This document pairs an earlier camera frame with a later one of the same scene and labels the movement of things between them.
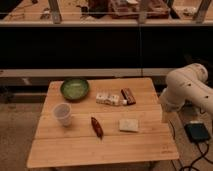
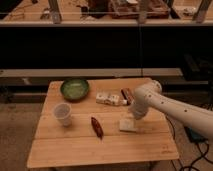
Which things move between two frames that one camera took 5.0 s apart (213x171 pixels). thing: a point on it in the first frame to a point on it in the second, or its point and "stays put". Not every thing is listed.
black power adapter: x=197 y=132 stays put
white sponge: x=129 y=124 stays put
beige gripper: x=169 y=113 to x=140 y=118
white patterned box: x=111 y=99 stays put
